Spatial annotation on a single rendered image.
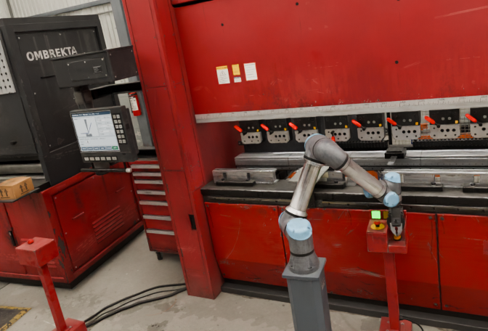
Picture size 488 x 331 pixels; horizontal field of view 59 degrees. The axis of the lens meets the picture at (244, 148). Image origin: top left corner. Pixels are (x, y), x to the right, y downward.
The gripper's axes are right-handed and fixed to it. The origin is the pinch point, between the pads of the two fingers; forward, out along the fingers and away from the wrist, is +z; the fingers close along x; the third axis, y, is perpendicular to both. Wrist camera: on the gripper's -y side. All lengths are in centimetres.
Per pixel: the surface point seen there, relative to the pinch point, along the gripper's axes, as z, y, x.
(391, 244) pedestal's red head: 2.9, -4.7, 3.0
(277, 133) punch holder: -47, 43, 74
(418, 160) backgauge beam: -17, 61, -11
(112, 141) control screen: -65, -5, 166
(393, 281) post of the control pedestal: 28.2, -3.3, 3.8
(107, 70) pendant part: -109, 0, 159
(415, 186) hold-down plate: -14.2, 29.8, -9.4
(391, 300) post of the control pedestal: 40.6, -4.4, 5.4
